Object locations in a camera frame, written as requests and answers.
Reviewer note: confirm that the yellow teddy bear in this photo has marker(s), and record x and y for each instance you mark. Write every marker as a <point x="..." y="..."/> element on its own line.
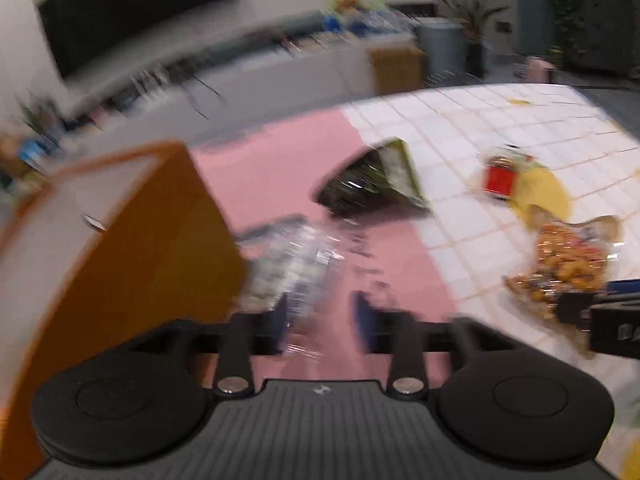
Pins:
<point x="346" y="2"/>

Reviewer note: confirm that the dark green triangular packet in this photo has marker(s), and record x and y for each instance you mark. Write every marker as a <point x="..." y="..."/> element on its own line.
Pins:
<point x="370" y="180"/>

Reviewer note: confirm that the pink heater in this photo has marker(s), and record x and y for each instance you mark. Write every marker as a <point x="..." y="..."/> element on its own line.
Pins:
<point x="541" y="67"/>

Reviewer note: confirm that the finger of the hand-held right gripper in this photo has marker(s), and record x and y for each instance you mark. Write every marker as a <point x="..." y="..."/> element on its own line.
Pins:
<point x="572" y="309"/>
<point x="624" y="287"/>

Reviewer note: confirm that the checked fruit print cloth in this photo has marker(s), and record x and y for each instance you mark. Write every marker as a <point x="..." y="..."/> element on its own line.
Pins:
<point x="300" y="170"/>

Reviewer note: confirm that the cardboard box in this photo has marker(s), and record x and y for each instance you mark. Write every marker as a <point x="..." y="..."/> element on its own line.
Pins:
<point x="397" y="71"/>

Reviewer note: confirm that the black television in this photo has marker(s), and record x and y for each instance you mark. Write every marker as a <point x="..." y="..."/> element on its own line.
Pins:
<point x="135" y="15"/>

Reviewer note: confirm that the small red round snack packet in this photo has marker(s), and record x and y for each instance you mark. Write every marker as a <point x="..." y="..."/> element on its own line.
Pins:
<point x="502" y="180"/>

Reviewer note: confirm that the tall potted plant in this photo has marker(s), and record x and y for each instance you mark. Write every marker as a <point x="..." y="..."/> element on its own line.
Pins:
<point x="472" y="20"/>

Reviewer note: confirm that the white marble television console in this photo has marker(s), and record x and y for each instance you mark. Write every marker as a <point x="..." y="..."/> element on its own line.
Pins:
<point x="280" y="70"/>

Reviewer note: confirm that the green bush plant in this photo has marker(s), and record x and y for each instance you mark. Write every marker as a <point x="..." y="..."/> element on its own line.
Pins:
<point x="590" y="15"/>

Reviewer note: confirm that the grey trash can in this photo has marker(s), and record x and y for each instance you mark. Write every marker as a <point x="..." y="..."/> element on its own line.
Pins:
<point x="442" y="47"/>

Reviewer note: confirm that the clear packet of white balls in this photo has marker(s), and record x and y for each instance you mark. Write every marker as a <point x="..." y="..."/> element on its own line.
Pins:
<point x="285" y="265"/>

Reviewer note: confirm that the orange storage box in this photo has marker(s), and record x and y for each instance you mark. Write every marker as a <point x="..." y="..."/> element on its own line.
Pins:
<point x="150" y="270"/>

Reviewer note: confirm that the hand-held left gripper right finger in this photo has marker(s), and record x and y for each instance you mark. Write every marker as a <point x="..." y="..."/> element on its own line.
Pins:
<point x="361" y="322"/>

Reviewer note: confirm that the blue white box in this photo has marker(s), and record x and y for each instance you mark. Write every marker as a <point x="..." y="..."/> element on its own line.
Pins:
<point x="345" y="24"/>

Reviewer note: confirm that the clear packet of fried snacks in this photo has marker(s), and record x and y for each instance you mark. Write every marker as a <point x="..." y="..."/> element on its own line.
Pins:
<point x="565" y="260"/>

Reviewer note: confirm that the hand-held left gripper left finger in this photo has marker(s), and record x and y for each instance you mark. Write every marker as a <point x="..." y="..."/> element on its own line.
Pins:
<point x="281" y="325"/>

